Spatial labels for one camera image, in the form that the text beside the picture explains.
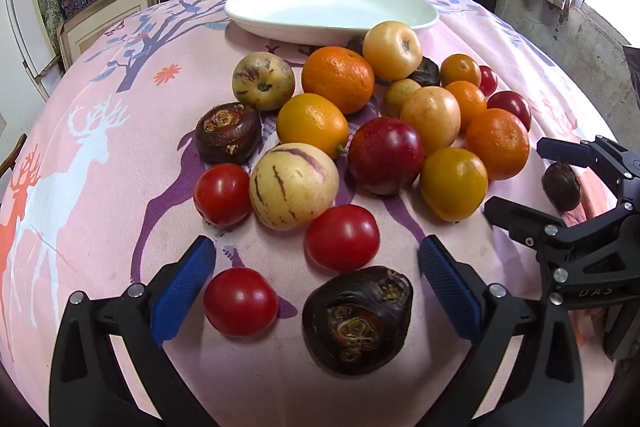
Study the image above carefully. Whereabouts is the small orange mandarin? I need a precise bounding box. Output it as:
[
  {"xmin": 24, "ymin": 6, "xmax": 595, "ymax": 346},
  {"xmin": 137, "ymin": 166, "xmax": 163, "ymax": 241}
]
[
  {"xmin": 443, "ymin": 80, "xmax": 488, "ymax": 130},
  {"xmin": 439, "ymin": 54, "xmax": 482, "ymax": 88}
]

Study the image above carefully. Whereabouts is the small olive-yellow fruit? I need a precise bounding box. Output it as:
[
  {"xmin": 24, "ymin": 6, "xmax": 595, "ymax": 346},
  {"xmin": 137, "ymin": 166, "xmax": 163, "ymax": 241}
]
[{"xmin": 383, "ymin": 78, "xmax": 422, "ymax": 118}]

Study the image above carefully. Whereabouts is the small striped pepino melon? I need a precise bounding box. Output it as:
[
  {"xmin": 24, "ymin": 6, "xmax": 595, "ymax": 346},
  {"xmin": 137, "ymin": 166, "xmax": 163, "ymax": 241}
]
[{"xmin": 231, "ymin": 52, "xmax": 296, "ymax": 112}]

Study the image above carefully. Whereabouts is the large orange mandarin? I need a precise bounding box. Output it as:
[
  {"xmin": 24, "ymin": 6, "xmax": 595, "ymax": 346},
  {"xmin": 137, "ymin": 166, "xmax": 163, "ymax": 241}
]
[{"xmin": 301, "ymin": 47, "xmax": 376, "ymax": 115}]

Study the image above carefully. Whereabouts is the large striped pepino melon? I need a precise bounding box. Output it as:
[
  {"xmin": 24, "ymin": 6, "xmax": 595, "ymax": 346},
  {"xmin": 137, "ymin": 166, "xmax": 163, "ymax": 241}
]
[{"xmin": 248, "ymin": 143, "xmax": 341, "ymax": 232}]

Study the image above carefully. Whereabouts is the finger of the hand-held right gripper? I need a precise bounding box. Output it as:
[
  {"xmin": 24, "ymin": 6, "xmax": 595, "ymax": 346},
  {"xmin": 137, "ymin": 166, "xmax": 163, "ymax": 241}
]
[
  {"xmin": 484, "ymin": 196, "xmax": 640, "ymax": 263},
  {"xmin": 536, "ymin": 135, "xmax": 640, "ymax": 180}
]

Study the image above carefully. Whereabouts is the pink printed tablecloth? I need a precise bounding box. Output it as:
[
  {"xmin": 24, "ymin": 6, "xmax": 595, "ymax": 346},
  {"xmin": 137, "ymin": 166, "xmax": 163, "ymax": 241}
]
[{"xmin": 0, "ymin": 0, "xmax": 621, "ymax": 427}]

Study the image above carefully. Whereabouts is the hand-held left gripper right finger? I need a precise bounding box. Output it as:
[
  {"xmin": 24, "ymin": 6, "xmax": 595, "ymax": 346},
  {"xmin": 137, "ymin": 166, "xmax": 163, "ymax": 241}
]
[{"xmin": 417, "ymin": 234, "xmax": 586, "ymax": 427}]

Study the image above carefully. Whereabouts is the dark red cherry tomato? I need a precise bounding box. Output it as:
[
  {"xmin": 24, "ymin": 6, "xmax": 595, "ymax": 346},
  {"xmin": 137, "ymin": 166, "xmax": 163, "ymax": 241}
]
[{"xmin": 486, "ymin": 90, "xmax": 532, "ymax": 132}]

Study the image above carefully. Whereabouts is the wooden chair part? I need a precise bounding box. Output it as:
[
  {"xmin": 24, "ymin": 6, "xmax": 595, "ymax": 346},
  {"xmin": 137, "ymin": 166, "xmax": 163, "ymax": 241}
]
[{"xmin": 0, "ymin": 133, "xmax": 28, "ymax": 180}]

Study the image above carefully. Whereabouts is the white oval plate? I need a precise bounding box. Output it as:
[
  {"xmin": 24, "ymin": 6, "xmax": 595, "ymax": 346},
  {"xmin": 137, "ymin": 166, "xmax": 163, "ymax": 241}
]
[{"xmin": 224, "ymin": 0, "xmax": 440, "ymax": 46}]

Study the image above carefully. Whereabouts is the large dark brown water chestnut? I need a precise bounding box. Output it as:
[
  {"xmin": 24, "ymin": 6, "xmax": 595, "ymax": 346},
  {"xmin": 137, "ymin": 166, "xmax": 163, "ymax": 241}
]
[{"xmin": 301, "ymin": 265, "xmax": 415, "ymax": 377}]

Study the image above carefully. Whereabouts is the yellow round fruit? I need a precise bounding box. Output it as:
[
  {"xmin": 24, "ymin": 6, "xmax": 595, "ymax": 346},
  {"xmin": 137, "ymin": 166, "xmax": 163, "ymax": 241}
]
[
  {"xmin": 362, "ymin": 21, "xmax": 424, "ymax": 82},
  {"xmin": 399, "ymin": 86, "xmax": 462, "ymax": 155}
]

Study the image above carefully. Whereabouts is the yellow-orange mandarin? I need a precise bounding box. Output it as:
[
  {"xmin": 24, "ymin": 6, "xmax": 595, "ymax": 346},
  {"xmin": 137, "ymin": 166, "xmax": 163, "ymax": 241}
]
[
  {"xmin": 419, "ymin": 147, "xmax": 489, "ymax": 223},
  {"xmin": 276, "ymin": 93, "xmax": 350, "ymax": 160}
]

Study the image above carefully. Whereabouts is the cardboard framed panel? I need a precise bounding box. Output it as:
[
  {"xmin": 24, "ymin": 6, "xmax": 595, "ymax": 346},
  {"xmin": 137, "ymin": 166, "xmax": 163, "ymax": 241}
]
[{"xmin": 56, "ymin": 0, "xmax": 162, "ymax": 68}]

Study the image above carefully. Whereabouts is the dark red plum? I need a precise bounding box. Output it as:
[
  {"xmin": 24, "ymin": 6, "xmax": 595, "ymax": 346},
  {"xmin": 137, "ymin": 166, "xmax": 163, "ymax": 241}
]
[{"xmin": 347, "ymin": 117, "xmax": 426, "ymax": 196}]

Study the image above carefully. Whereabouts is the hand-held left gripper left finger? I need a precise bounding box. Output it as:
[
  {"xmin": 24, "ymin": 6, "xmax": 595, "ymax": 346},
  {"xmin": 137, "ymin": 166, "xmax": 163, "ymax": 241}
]
[{"xmin": 48, "ymin": 235, "xmax": 218, "ymax": 427}]

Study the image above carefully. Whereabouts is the small red cherry tomato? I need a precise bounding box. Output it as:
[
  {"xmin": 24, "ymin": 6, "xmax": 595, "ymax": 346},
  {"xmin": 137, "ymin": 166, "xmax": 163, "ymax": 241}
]
[{"xmin": 477, "ymin": 65, "xmax": 499, "ymax": 96}]

